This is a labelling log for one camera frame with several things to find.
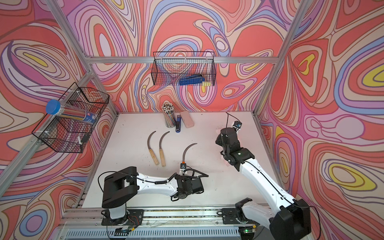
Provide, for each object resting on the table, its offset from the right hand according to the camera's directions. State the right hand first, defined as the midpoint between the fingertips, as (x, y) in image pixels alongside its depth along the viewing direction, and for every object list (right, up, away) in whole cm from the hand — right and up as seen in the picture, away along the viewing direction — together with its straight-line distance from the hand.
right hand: (223, 137), depth 80 cm
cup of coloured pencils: (-33, +17, +18) cm, 42 cm away
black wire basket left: (-79, +3, -10) cm, 80 cm away
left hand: (-19, -28, +4) cm, 34 cm away
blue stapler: (-28, +8, +30) cm, 41 cm away
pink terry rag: (-4, -7, -22) cm, 24 cm away
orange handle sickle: (-23, -13, +15) cm, 30 cm away
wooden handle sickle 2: (-38, -11, +17) cm, 43 cm away
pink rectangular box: (-21, +11, +33) cm, 41 cm away
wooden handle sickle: (-42, -13, +13) cm, 46 cm away
